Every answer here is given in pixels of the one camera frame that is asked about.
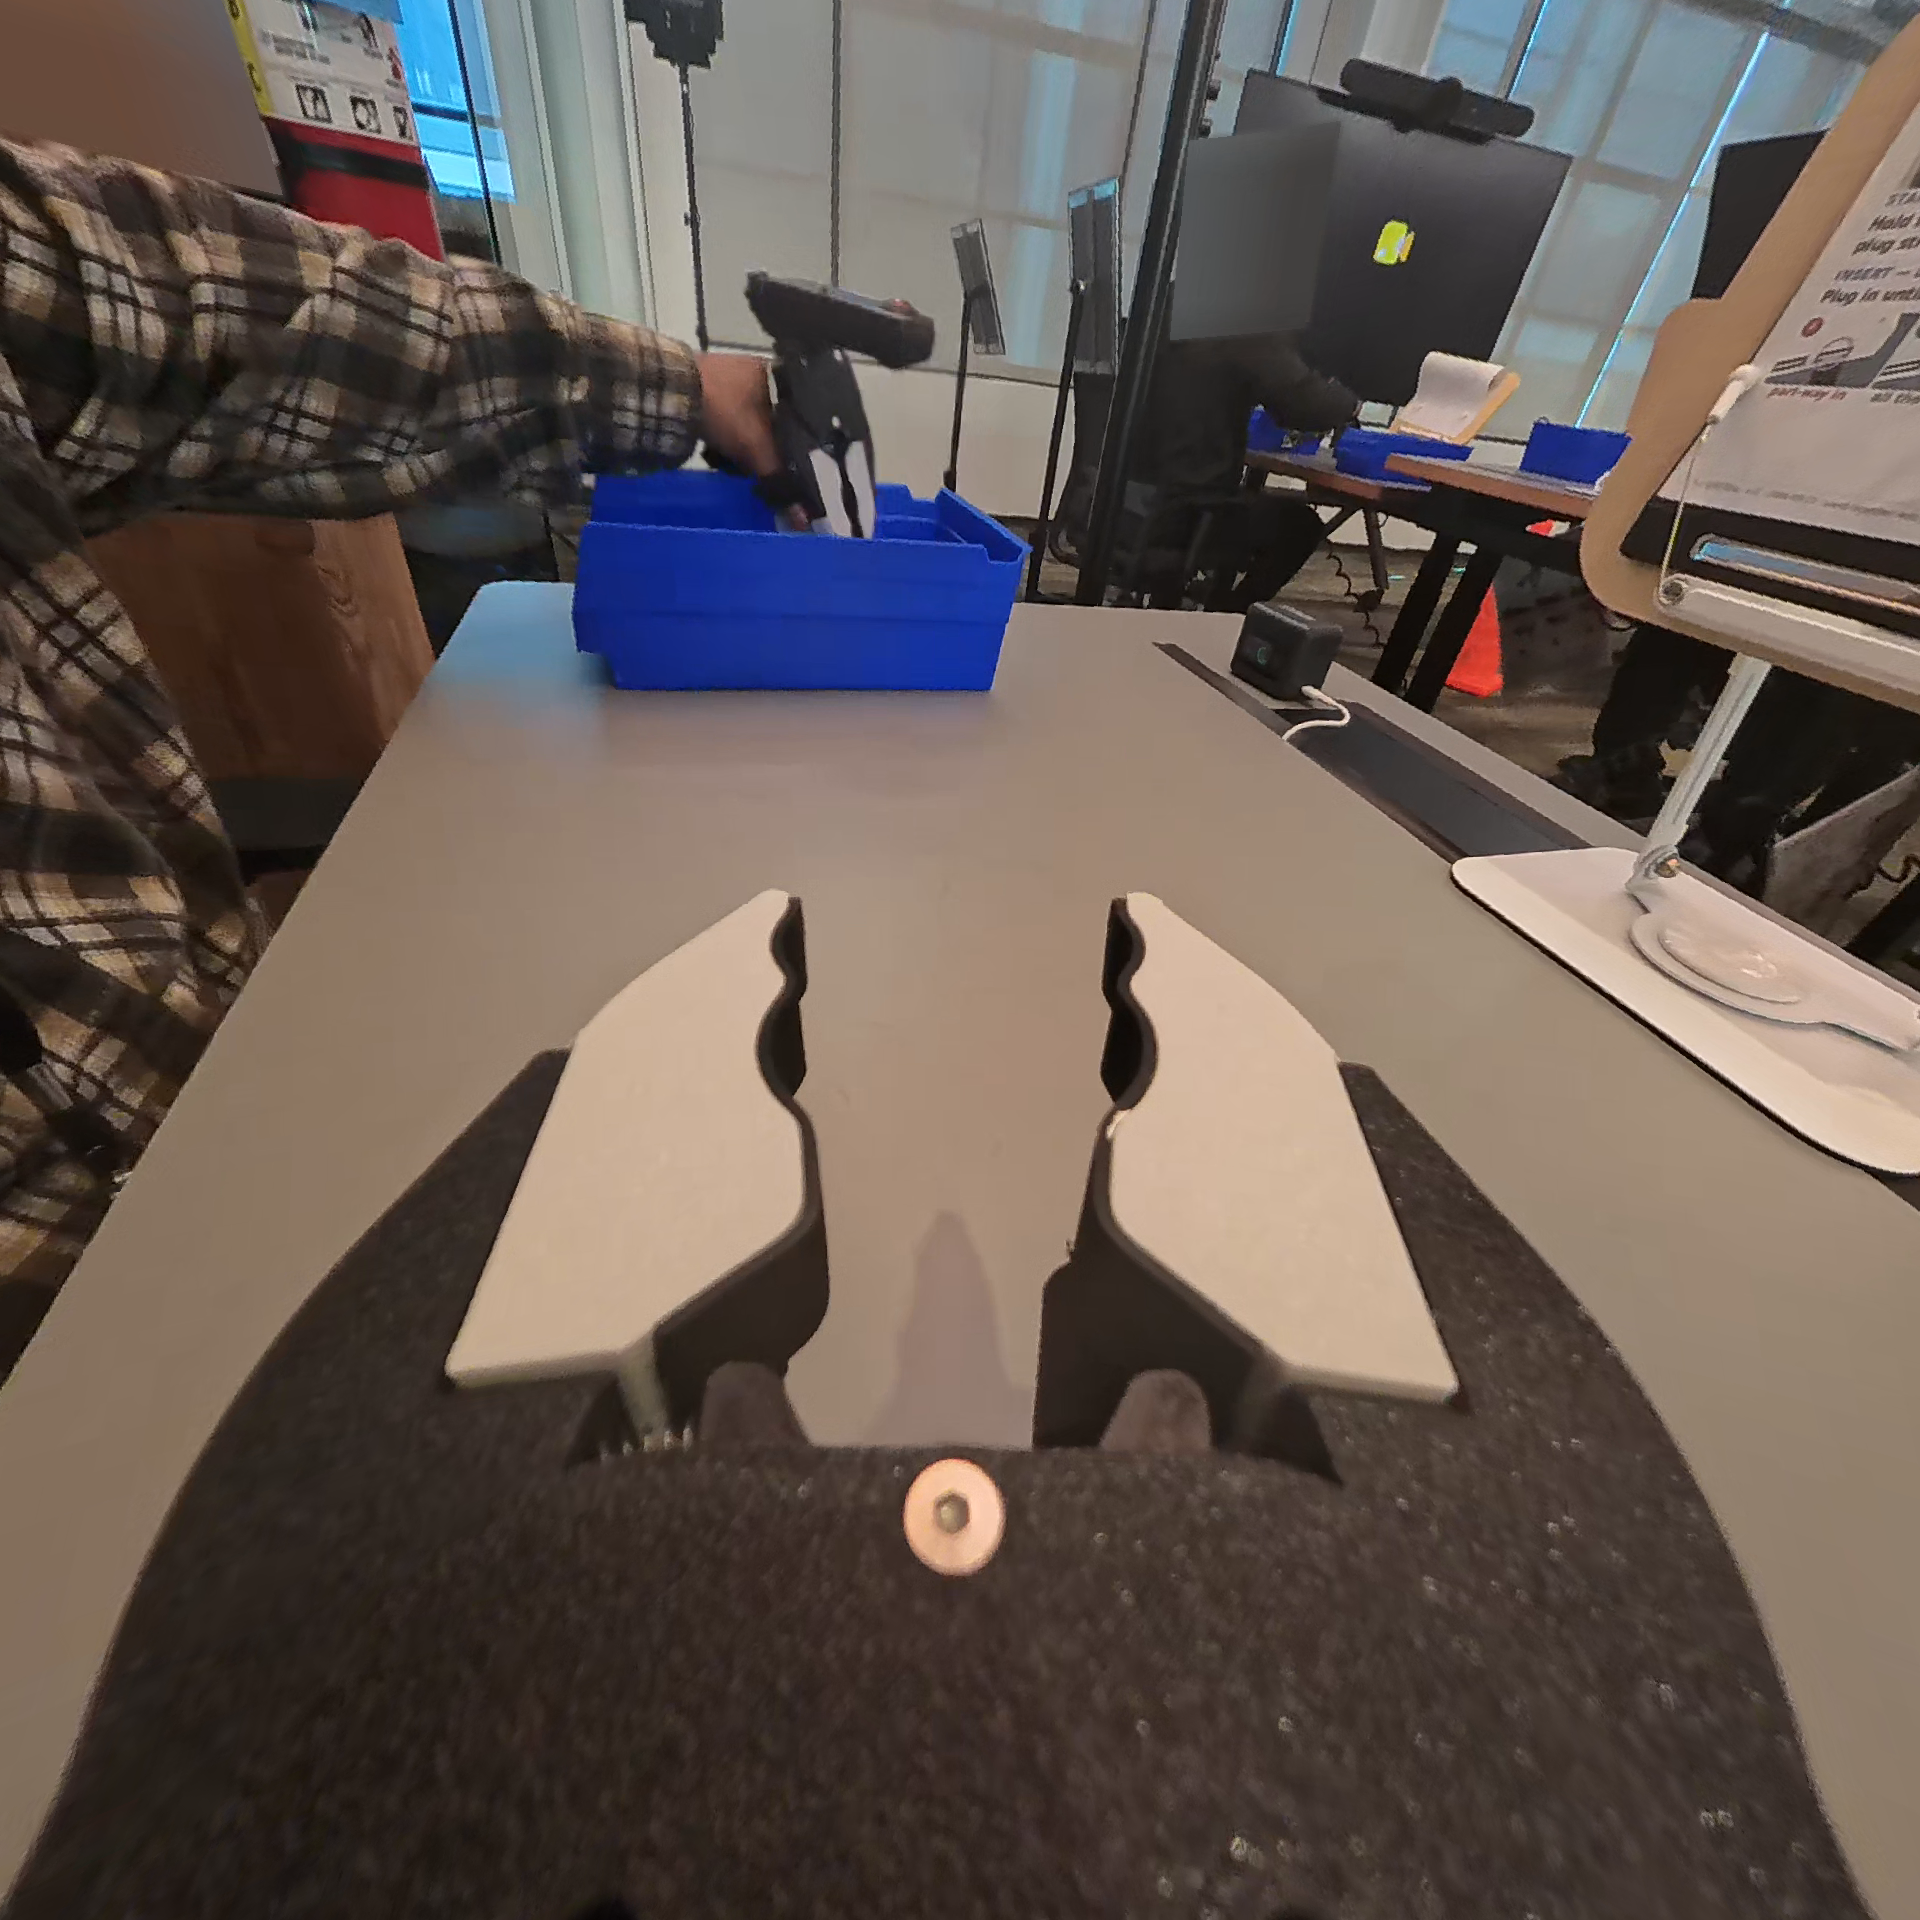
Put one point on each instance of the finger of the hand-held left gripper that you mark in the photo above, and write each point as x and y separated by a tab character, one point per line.
800	520
856	488

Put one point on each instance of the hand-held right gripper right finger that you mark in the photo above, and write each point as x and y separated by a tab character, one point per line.
1273	1200

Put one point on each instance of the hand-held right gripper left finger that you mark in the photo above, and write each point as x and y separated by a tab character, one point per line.
645	1187

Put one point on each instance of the blue plastic bin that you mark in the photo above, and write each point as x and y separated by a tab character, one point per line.
1400	448
1288	431
781	646
1576	453

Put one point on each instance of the person's left forearm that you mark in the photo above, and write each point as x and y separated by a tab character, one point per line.
376	362

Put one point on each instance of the person's left hand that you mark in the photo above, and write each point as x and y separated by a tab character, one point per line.
736	405

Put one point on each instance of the small tablet on stand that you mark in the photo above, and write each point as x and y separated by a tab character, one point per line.
1093	268
975	284

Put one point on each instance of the black tripod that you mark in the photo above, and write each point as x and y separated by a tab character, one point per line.
693	182

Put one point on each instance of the black metal pole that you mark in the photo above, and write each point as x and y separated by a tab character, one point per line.
1162	226

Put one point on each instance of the white metal stand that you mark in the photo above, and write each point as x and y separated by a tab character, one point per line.
1576	933

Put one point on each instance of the wooden cabinet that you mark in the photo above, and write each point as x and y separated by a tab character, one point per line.
268	646

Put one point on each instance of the wooden top desk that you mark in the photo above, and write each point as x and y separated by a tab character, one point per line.
1440	478

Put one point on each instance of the orange traffic cone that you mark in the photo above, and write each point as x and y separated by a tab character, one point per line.
1478	654

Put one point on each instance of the small wooden clipboard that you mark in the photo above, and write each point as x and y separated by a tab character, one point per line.
1455	397

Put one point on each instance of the black computer monitor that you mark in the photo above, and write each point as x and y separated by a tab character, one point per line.
1471	268
1755	212

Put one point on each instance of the black webcam bar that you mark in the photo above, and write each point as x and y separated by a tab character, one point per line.
1440	94

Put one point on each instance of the printed instruction sheet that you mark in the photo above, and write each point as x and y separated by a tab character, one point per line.
1858	362

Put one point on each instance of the red wall cabinet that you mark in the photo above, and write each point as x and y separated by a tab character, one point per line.
360	188

